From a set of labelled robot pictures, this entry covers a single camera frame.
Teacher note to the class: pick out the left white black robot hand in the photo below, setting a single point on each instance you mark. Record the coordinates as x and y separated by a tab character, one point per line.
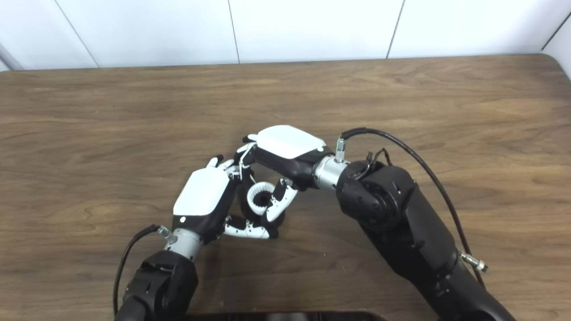
203	191

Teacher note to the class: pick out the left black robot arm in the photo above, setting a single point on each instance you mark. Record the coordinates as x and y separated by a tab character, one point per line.
160	285

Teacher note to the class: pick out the round black part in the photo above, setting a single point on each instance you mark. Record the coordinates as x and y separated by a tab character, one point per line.
263	199

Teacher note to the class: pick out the grey wall corner trim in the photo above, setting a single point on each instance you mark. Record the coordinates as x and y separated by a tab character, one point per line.
8	58

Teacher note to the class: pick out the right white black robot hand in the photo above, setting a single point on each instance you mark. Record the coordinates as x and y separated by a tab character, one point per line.
290	140

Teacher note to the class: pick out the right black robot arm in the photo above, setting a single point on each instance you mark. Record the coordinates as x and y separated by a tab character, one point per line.
401	223

